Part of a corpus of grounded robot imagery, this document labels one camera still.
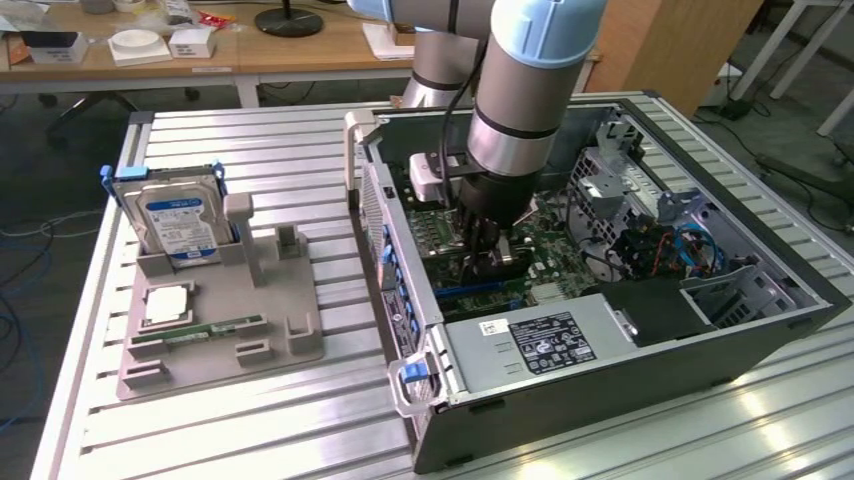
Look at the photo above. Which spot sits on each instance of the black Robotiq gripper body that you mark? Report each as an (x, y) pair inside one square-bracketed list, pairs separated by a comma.
[(497, 200)]

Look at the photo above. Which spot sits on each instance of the black graphics card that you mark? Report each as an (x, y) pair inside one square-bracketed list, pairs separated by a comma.
[(487, 277)]

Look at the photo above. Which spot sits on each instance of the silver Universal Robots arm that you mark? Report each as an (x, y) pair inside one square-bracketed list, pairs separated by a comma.
[(521, 100)]

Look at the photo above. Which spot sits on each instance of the blue expansion slot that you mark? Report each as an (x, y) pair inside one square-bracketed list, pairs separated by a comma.
[(467, 291)]

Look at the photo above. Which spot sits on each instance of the green motherboard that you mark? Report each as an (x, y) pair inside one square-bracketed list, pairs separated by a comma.
[(557, 260)]

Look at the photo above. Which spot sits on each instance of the metal disk bay cage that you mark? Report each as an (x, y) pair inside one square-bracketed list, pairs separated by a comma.
[(607, 200)]

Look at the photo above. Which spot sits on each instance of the grey power supply unit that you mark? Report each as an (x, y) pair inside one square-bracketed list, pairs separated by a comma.
[(487, 360)]

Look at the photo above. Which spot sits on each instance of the black open PC case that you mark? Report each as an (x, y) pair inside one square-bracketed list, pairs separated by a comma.
[(601, 395)]

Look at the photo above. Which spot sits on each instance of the white paper stack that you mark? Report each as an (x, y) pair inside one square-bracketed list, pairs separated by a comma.
[(383, 45)]

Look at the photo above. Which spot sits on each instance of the brown cardboard box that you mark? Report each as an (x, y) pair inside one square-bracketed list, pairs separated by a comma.
[(402, 32)]

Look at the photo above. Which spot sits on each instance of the black floor adapter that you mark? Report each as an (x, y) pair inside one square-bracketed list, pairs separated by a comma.
[(735, 110)]

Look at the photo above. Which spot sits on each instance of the wooden cabinet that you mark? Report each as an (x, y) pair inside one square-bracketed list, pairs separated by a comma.
[(674, 50)]

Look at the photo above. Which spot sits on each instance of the green RAM stick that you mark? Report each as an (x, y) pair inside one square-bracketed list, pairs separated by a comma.
[(220, 330)]

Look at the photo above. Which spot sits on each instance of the grey parts rack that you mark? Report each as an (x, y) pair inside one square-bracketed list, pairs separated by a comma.
[(220, 360)]

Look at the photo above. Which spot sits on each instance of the hard disk in blue caddy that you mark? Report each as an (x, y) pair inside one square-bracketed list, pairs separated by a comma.
[(176, 220)]

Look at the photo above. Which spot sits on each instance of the black round lamp base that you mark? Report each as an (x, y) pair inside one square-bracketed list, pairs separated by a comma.
[(290, 22)]

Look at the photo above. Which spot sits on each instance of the silver CPU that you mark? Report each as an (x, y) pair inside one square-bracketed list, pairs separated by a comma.
[(167, 305)]

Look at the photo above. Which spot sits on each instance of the red packet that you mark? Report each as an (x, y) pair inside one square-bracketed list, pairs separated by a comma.
[(216, 20)]

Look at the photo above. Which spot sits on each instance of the small white labelled box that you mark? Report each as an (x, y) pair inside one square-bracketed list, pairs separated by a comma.
[(190, 45)]

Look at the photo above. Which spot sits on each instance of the white round part on box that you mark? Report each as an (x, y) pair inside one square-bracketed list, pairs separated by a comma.
[(136, 47)]

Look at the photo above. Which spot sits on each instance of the wooden desk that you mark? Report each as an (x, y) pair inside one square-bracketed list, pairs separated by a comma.
[(100, 72)]

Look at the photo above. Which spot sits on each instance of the grey cup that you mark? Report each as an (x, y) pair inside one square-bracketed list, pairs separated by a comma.
[(98, 6)]

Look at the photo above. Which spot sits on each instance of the white box with black top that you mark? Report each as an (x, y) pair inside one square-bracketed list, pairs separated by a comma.
[(56, 50)]

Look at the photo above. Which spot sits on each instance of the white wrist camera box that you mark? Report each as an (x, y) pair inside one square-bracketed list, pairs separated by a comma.
[(427, 177)]

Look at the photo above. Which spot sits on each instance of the white table frame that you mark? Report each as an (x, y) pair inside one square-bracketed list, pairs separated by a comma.
[(801, 45)]

